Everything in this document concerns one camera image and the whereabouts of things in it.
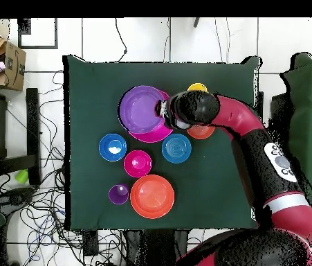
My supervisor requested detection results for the blue cable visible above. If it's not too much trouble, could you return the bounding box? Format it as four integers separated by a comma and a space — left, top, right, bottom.
26, 209, 68, 250

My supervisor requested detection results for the small red bowl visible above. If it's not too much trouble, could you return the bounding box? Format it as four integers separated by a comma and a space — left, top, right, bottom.
123, 150, 153, 179

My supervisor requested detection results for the tangle of black cables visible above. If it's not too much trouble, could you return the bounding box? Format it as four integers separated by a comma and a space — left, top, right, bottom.
4, 69, 123, 266

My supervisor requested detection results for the yellow cup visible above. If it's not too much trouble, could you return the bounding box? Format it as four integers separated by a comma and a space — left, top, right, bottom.
187, 82, 209, 94

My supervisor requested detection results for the small green floor cup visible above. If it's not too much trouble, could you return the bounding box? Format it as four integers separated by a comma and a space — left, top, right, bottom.
14, 168, 30, 185

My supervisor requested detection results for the black floor cable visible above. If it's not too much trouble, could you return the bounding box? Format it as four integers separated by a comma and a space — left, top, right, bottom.
114, 18, 128, 62

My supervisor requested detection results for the dark blue bowl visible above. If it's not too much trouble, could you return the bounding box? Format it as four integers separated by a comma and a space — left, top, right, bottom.
98, 133, 128, 162

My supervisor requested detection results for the black floor box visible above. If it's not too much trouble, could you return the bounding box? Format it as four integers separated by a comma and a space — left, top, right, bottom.
82, 229, 99, 257

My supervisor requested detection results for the small orange-red bowl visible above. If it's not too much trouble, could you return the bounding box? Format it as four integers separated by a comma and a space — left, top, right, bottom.
186, 123, 217, 140

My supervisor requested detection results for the cardboard box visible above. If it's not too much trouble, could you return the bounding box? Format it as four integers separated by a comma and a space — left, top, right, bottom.
0, 41, 27, 92

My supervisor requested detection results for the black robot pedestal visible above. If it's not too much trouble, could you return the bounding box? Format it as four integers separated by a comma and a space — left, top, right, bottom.
116, 229, 190, 266

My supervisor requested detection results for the black stand with knob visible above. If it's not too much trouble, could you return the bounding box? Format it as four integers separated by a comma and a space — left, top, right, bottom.
0, 187, 35, 217

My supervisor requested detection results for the large orange bowl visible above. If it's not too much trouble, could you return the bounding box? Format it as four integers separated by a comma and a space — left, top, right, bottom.
129, 174, 176, 220

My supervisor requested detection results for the large pink bowl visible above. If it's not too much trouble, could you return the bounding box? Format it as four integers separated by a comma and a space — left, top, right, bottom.
127, 89, 174, 144

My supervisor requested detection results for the black square floor frame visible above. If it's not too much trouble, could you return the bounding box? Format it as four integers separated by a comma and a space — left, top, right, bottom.
17, 18, 59, 50

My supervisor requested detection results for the large purple bowl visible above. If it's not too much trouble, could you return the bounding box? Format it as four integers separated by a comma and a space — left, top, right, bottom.
118, 85, 168, 134

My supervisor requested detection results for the light blue bowl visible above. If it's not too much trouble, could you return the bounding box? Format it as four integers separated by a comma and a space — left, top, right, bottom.
161, 133, 192, 165

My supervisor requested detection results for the purple cup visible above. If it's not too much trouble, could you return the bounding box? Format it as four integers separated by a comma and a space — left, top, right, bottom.
108, 182, 131, 206

